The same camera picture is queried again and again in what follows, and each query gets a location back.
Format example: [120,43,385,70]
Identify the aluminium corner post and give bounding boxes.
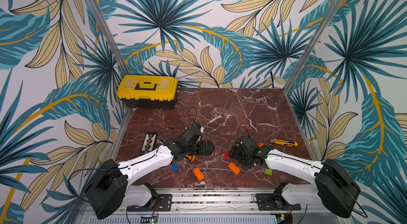
[284,0,344,94]
[86,0,129,75]

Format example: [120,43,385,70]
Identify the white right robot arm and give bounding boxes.
[229,136,361,218]

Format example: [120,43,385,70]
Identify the black camera cable left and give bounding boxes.
[187,106,198,127]

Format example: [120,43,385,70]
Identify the yellow black toolbox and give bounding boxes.
[117,75,178,110]

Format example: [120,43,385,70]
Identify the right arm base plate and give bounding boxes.
[254,193,302,211]

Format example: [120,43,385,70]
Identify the orange lego brick front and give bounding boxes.
[193,168,205,181]

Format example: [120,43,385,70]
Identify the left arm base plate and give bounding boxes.
[127,194,172,212]

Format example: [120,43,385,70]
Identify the aluminium corner post right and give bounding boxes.
[284,0,344,94]

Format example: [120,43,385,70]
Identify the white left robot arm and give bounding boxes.
[85,124,215,219]

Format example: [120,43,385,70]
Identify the blue lego brick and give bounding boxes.
[171,164,179,173]

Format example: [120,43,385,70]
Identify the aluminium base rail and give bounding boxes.
[74,188,354,224]

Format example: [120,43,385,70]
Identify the small green lego brick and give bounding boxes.
[265,168,272,176]

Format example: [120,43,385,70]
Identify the red black wires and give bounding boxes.
[155,118,174,134]

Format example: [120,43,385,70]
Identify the yellow utility knife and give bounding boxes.
[270,139,298,147]

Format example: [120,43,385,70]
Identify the aluminium corner post left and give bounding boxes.
[86,0,129,75]

